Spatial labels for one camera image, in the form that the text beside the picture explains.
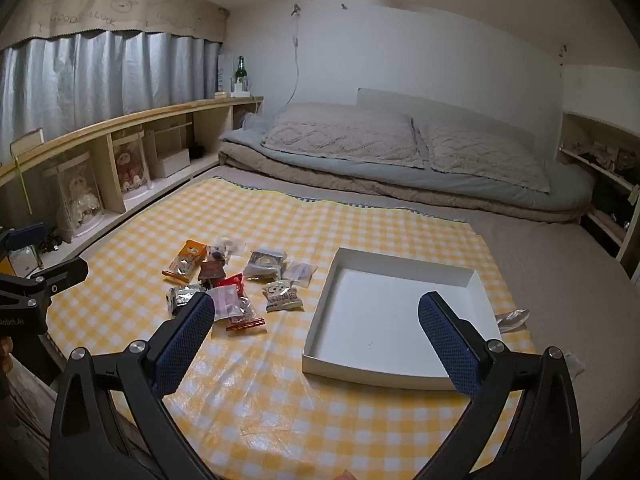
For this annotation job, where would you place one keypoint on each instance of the yellow checked mat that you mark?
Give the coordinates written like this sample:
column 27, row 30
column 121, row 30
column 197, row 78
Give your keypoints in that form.
column 280, row 410

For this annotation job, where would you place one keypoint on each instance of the clear cookie packet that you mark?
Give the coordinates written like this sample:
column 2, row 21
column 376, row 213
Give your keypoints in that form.
column 263, row 265

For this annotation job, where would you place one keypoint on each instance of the green glass bottle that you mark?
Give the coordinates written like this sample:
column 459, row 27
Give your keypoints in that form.
column 241, row 67

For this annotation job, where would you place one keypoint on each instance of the beige knit pillow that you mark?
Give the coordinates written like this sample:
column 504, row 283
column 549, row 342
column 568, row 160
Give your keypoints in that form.
column 345, row 135
column 480, row 155

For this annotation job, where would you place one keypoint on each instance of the white paper sign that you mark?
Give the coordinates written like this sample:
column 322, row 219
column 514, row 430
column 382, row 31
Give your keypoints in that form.
column 223, row 70

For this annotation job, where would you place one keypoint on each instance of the clear packet dark round snack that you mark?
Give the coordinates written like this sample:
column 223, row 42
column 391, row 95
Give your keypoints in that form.
column 225, row 249

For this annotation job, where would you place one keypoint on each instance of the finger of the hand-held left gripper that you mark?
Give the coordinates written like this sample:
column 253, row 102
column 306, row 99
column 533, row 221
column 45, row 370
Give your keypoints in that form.
column 60, row 274
column 27, row 235

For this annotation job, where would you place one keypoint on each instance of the clear purple snack packet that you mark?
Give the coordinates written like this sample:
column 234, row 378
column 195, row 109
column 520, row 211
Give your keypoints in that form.
column 300, row 272

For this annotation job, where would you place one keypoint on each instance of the brown chocolate packet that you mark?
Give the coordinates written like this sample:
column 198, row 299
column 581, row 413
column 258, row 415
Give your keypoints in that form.
column 211, row 271

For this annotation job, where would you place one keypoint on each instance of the wooden rack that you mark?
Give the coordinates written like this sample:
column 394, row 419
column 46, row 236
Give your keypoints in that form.
column 167, row 127

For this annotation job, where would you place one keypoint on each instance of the book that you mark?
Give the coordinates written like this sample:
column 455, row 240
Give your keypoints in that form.
column 27, row 141

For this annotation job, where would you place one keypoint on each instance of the white doll in clear bag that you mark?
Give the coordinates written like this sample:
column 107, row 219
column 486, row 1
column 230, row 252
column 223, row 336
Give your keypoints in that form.
column 80, row 195

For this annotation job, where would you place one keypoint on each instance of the orange snack packet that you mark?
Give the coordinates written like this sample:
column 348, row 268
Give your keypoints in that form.
column 186, row 260

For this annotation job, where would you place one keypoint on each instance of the beige printed valance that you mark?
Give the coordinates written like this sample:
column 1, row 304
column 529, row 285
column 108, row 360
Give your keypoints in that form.
column 100, row 5

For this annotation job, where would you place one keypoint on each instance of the grey duvet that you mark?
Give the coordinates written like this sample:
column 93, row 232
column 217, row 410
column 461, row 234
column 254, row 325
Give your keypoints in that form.
column 350, row 172

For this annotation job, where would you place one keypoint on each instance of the red snack packet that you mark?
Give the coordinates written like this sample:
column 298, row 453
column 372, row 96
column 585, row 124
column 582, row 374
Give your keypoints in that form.
column 245, row 310

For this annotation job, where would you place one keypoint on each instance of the white bottle holder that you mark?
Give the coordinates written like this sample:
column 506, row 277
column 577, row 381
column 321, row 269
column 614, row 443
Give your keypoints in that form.
column 240, row 91

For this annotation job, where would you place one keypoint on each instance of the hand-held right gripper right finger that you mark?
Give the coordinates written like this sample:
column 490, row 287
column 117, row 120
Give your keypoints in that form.
column 450, row 347

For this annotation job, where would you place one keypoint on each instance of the cluttered side shelf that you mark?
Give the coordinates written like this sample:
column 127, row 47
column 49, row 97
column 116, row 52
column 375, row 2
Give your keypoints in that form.
column 600, row 185

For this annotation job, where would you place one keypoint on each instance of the white storage box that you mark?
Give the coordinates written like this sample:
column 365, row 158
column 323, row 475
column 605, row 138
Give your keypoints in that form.
column 170, row 161

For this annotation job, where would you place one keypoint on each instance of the white cardboard box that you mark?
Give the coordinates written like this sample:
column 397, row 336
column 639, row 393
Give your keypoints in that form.
column 390, row 320

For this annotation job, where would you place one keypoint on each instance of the clear pink snack packet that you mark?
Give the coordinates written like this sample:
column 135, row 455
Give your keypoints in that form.
column 225, row 302

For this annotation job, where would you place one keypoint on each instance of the white face snack packet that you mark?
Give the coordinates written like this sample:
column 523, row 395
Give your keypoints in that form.
column 282, row 297

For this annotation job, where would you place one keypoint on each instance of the crumpled clear plastic wrapper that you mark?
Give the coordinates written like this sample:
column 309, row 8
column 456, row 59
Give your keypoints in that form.
column 515, row 317
column 575, row 361

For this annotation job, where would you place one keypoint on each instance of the yellow stick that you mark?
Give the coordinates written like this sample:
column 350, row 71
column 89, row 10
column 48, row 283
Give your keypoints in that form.
column 22, row 185

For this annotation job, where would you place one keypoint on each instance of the long wooden shelf unit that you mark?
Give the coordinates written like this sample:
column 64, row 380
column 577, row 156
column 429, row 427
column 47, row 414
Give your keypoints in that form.
column 150, row 115

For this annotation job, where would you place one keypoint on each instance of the black silver snack packet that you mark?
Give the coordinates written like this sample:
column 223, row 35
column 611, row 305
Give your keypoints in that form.
column 181, row 297

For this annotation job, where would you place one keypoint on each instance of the silver grey curtain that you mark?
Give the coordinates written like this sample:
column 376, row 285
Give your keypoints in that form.
column 75, row 80

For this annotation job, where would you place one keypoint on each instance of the beige folded blanket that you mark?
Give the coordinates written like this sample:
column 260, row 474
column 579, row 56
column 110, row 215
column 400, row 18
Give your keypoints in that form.
column 280, row 175

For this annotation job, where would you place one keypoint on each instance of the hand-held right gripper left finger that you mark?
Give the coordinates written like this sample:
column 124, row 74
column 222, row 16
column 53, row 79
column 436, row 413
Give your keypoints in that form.
column 185, row 345

